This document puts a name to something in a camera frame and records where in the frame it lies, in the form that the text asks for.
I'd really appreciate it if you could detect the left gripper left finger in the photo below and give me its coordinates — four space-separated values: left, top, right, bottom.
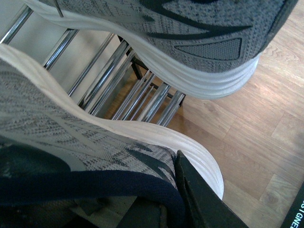
118 199 168 228

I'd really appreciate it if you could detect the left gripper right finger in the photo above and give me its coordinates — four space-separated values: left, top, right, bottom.
175 151 247 228

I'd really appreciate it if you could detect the black metal shoe rack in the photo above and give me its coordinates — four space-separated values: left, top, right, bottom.
0 0 185 126

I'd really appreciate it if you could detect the grey sneaker navy collar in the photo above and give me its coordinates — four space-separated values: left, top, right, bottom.
26 0 296 99

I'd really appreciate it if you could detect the black mat with white text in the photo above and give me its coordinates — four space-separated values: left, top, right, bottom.
280 183 304 228

